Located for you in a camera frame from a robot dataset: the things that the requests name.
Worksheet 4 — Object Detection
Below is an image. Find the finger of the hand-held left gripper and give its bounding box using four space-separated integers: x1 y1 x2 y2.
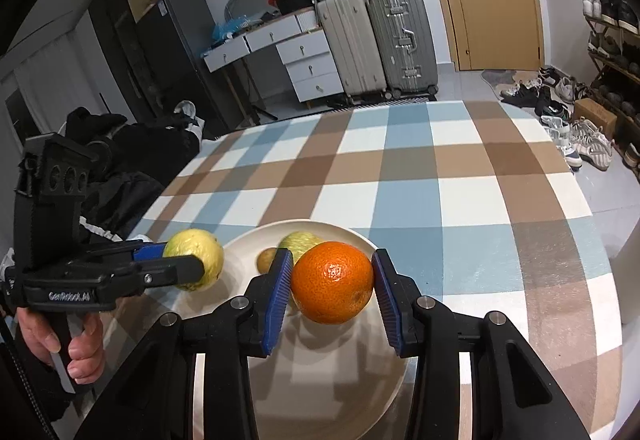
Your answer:
65 254 206 296
80 240 168 266

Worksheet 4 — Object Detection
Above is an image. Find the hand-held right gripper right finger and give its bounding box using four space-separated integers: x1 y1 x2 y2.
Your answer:
371 248 593 440

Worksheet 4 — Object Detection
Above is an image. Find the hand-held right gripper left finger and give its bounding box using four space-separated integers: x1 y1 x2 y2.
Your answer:
87 247 296 440

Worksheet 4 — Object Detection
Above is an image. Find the yellow lemon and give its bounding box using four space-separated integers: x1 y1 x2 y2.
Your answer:
162 229 225 292

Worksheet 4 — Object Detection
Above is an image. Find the large orange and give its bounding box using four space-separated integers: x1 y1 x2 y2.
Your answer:
291 241 375 325

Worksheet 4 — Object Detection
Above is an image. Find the white round plate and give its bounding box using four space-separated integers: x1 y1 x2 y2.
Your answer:
167 218 418 440

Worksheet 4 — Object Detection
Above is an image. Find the person's left hand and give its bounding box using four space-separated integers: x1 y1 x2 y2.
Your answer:
16 306 107 383

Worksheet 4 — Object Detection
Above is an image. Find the small brown kiwi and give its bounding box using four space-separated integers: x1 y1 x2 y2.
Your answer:
256 247 278 273

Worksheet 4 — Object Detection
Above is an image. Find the green yellow guava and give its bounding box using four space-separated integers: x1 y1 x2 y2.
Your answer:
277 231 326 266

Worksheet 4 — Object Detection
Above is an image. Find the pile of black clothes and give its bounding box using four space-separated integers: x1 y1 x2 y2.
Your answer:
65 106 203 243

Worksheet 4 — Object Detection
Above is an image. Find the white cloth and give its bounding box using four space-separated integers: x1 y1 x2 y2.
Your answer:
172 100 203 138

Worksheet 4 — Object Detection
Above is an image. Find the black jacket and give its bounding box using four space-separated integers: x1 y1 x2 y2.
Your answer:
0 315 76 440

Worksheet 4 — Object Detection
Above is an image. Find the dark grey cabinet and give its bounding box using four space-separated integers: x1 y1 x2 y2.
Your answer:
136 0 236 141

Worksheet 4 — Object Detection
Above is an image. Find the black cabinet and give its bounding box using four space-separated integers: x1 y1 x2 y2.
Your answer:
87 0 166 131

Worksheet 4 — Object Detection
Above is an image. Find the white desk with drawers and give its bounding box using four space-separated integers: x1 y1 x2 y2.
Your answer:
202 10 346 126

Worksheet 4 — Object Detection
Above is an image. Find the blue plastic bag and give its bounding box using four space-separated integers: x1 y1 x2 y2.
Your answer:
211 16 251 45

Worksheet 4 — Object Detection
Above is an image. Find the grey door mat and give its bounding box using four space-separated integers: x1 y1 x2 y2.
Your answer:
481 68 523 93

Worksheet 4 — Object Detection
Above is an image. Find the beige suitcase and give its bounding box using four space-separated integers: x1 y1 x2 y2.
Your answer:
314 0 388 105

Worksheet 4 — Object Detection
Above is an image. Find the silver suitcase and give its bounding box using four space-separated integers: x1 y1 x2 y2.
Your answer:
366 0 440 100

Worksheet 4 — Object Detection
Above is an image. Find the pile of light sneakers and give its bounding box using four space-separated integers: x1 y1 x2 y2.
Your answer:
500 65 616 173

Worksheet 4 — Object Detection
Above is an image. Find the grey framed mirror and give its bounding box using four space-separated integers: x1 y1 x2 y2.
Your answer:
224 0 283 23

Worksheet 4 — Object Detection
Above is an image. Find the small brown cardboard box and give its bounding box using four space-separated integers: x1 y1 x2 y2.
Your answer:
572 97 619 137

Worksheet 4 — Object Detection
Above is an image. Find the wooden shoe rack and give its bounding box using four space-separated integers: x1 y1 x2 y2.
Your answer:
570 0 640 171

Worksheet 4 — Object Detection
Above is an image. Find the shoe rack with shoes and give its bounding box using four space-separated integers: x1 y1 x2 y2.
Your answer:
570 0 640 171

